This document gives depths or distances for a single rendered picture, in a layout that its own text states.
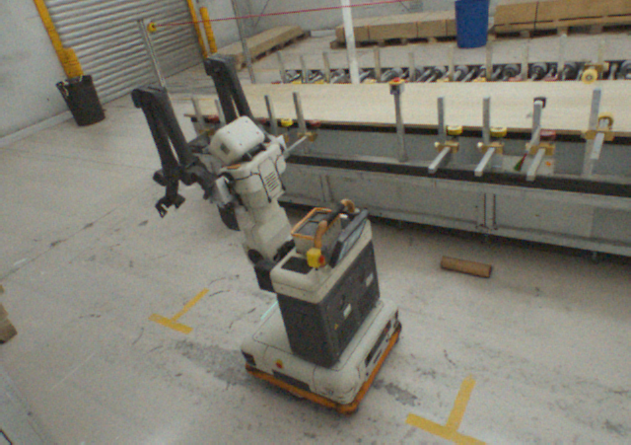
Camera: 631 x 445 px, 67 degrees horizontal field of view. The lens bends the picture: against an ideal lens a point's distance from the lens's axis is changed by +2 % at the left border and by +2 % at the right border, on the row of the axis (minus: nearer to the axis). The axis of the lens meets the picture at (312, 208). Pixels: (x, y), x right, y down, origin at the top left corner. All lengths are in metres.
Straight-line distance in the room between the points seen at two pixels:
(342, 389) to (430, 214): 1.64
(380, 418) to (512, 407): 0.61
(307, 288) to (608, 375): 1.52
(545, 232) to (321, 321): 1.75
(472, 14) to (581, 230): 5.57
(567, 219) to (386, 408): 1.61
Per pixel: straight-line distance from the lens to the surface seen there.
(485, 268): 3.16
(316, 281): 1.99
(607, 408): 2.65
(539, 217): 3.31
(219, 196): 2.06
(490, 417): 2.52
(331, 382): 2.33
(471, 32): 8.44
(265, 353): 2.52
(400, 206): 3.58
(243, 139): 2.11
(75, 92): 8.58
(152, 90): 2.08
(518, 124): 2.99
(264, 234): 2.27
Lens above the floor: 2.03
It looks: 30 degrees down
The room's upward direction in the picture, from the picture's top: 12 degrees counter-clockwise
